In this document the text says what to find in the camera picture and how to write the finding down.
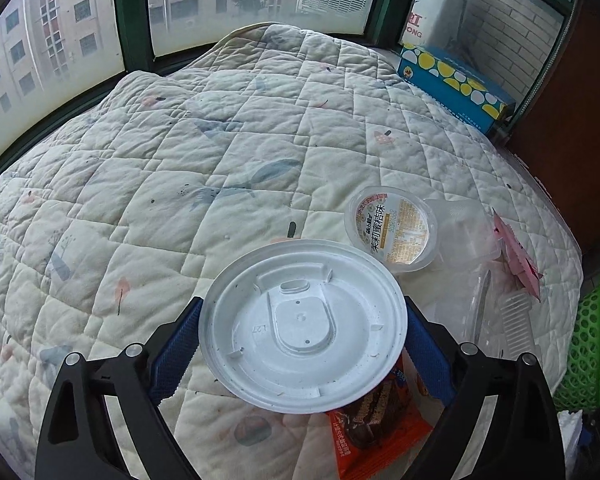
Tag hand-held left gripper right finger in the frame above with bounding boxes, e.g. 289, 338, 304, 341
404, 296, 567, 480

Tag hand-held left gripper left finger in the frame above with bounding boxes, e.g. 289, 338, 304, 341
34, 296, 203, 480

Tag clear ribbed plastic packaging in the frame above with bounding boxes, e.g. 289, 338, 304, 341
460, 269, 537, 361

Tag white plastic cup lid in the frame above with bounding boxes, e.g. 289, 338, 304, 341
198, 239, 410, 415

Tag clear jelly cup printed lid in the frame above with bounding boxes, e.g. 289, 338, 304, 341
343, 185, 440, 273

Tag green plastic basket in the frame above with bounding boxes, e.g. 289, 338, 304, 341
552, 274, 600, 413

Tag orange snack packet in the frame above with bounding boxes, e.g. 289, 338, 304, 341
328, 347, 433, 480

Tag clear plastic tray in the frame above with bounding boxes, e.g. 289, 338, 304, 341
425, 199, 503, 273

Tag pink wrapper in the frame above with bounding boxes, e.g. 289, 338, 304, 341
491, 207, 545, 303

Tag white plastic bag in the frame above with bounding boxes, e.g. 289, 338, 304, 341
557, 410, 586, 480

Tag white quilted blanket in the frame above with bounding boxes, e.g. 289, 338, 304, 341
0, 22, 583, 480

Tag brown wooden cabinet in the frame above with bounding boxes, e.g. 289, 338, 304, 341
510, 5, 600, 256

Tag blue dotted tissue box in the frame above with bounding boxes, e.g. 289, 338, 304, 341
396, 42, 517, 135

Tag apartment building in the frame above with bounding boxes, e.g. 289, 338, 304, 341
0, 0, 261, 126

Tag white carton red print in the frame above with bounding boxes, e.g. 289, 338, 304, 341
400, 0, 468, 48

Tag green window frame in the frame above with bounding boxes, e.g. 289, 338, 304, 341
0, 0, 581, 196

